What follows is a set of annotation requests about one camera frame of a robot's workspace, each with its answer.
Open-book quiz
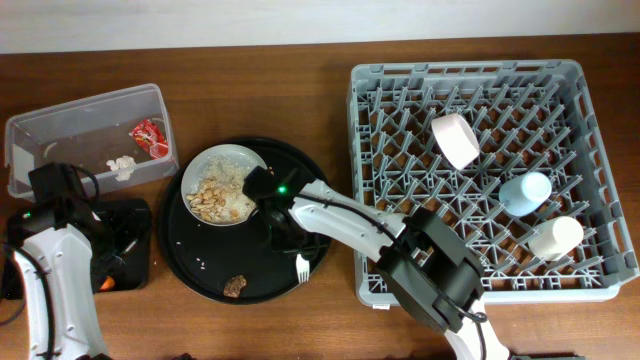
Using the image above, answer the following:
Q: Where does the grey dishwasher rack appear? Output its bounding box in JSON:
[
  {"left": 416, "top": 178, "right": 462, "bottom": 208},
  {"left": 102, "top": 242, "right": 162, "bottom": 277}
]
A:
[{"left": 347, "top": 60, "right": 639, "bottom": 304}]

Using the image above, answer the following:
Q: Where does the grey plate with rice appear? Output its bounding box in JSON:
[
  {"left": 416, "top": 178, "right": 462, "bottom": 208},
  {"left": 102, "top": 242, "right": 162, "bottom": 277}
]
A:
[{"left": 180, "top": 144, "right": 267, "bottom": 227}]

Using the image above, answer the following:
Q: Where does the white tissue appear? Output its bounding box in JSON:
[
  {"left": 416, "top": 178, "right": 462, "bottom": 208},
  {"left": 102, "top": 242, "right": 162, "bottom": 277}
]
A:
[{"left": 106, "top": 155, "right": 136, "bottom": 182}]

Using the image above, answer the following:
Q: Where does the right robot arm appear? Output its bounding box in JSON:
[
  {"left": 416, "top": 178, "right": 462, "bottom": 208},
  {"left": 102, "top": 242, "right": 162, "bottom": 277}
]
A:
[{"left": 243, "top": 166, "right": 511, "bottom": 359}]

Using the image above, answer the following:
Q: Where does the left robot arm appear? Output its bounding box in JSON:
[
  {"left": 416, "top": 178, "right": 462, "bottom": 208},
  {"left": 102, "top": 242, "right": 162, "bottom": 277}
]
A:
[{"left": 3, "top": 163, "right": 152, "bottom": 360}]

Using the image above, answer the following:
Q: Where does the light blue cup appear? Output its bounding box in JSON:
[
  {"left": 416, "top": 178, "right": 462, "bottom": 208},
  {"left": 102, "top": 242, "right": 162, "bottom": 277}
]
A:
[{"left": 498, "top": 172, "right": 552, "bottom": 217}]

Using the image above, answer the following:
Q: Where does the clear plastic bin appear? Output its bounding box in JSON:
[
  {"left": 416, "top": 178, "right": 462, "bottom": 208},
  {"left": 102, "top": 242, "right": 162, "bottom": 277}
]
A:
[{"left": 4, "top": 84, "right": 179, "bottom": 202}]

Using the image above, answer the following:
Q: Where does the pink bowl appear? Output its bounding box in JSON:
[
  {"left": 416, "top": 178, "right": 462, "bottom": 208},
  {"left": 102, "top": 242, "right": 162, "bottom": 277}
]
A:
[{"left": 431, "top": 113, "right": 480, "bottom": 170}]

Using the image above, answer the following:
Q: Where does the cream white cup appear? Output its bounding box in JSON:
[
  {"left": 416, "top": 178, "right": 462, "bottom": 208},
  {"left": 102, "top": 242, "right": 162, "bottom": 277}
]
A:
[{"left": 528, "top": 216, "right": 584, "bottom": 262}]

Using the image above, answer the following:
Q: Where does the orange carrot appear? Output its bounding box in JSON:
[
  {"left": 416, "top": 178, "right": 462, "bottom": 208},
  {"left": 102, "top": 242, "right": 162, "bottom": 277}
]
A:
[{"left": 99, "top": 276, "right": 116, "bottom": 292}]

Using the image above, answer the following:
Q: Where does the round black tray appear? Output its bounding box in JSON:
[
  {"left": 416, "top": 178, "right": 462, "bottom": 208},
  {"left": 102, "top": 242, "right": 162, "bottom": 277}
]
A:
[{"left": 157, "top": 137, "right": 327, "bottom": 305}]

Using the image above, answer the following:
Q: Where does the red snack wrapper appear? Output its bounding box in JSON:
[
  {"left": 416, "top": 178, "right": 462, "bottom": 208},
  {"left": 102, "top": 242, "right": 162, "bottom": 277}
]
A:
[{"left": 129, "top": 119, "right": 169, "bottom": 159}]

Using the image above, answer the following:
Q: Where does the black rectangular tray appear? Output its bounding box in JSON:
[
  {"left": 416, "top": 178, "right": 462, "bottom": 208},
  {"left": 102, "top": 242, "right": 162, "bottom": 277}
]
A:
[{"left": 1, "top": 199, "right": 152, "bottom": 300}]

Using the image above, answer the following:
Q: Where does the white plastic fork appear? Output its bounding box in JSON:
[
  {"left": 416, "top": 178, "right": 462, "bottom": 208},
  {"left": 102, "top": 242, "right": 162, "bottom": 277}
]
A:
[{"left": 295, "top": 254, "right": 310, "bottom": 284}]

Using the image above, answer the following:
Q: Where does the brown food scrap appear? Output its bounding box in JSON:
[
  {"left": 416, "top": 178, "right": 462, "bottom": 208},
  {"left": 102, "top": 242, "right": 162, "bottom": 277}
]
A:
[{"left": 223, "top": 275, "right": 247, "bottom": 298}]

